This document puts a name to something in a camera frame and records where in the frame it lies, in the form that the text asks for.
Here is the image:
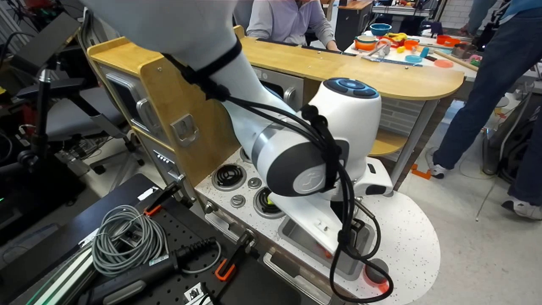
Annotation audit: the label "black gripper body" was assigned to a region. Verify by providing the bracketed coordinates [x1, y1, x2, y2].
[338, 220, 368, 261]

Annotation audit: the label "orange toy bowl stack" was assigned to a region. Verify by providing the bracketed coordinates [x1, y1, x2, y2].
[355, 34, 382, 54]

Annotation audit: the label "yellow red toy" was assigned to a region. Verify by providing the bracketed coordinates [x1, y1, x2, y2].
[387, 31, 409, 47]

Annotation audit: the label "blue toy bowl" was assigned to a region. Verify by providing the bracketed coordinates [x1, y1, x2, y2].
[370, 22, 393, 37]

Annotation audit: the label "orange toy plate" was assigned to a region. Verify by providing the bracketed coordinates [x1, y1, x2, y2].
[436, 34, 463, 47]

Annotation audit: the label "wooden toy kitchen playset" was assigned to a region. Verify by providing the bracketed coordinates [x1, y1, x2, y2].
[85, 24, 468, 305]

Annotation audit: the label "black orange bar clamp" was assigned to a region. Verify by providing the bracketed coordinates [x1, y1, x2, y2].
[143, 180, 185, 219]
[214, 229, 256, 285]

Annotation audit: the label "white printed sticker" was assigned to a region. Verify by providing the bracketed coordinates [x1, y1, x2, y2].
[183, 283, 214, 305]

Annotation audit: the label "black perforated robot table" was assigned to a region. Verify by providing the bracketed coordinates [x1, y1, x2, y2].
[0, 171, 307, 305]

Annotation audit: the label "white table with toys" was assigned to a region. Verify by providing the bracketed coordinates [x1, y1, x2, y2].
[344, 27, 542, 81]

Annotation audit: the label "dark gray device body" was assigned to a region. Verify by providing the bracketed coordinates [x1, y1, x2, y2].
[90, 254, 182, 305]

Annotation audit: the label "standing person blue trousers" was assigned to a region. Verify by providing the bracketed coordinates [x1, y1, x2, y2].
[431, 0, 542, 222]

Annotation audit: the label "seated person lavender shirt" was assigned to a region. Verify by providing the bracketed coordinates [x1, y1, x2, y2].
[246, 0, 341, 54]

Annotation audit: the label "black tripod pole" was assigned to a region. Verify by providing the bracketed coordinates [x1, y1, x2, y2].
[34, 68, 55, 166]

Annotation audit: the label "dark flat panel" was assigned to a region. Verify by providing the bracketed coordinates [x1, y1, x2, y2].
[12, 12, 84, 70]

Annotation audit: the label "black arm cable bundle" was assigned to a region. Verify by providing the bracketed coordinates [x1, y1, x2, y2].
[161, 37, 395, 305]

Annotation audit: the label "black ribbed power cable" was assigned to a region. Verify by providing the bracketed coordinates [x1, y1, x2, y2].
[177, 239, 226, 276]

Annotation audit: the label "coiled gray cable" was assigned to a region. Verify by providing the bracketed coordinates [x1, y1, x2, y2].
[90, 203, 172, 278]

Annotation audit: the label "white green striped rail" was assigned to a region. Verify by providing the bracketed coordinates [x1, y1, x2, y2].
[28, 247, 95, 305]

